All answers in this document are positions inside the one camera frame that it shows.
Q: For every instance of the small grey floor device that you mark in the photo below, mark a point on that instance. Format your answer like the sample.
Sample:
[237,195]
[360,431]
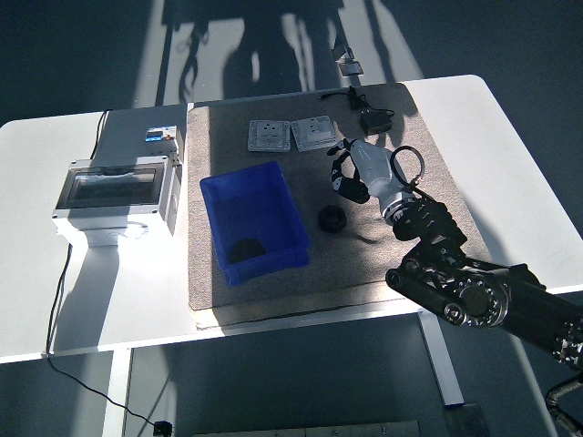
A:
[351,68]

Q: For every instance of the white socket plate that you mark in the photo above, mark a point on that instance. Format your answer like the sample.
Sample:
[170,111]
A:
[268,135]
[314,133]

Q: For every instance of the black hex nut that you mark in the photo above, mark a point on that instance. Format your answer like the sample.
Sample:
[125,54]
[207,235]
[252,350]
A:
[332,219]
[246,251]

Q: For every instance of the blue plastic box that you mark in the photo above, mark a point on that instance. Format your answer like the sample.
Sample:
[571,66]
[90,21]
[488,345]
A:
[255,209]

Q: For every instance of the small dark floor device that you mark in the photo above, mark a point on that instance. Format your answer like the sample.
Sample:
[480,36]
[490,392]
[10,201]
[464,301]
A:
[340,49]

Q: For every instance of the grey electrical enclosure box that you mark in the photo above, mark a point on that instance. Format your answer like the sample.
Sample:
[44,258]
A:
[114,196]

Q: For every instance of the grey-brown mat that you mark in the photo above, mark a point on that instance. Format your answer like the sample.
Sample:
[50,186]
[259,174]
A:
[319,268]

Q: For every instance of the black floor plug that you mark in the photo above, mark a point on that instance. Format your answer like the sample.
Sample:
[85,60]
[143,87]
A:
[162,428]

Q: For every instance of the black power adapter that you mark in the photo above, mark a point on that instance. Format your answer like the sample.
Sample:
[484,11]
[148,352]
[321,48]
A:
[375,124]

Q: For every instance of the white table leg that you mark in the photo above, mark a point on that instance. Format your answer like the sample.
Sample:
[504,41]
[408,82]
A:
[444,364]
[116,391]

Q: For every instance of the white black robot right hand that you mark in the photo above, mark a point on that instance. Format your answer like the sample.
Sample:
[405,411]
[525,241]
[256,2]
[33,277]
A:
[375,170]

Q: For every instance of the dark table leg foot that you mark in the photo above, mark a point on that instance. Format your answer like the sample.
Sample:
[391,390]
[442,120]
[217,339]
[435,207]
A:
[464,421]

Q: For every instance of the circuit breaker with blue label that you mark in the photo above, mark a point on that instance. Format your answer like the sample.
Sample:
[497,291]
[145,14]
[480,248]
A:
[159,136]

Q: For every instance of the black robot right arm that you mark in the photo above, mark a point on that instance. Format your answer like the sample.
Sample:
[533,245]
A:
[455,282]

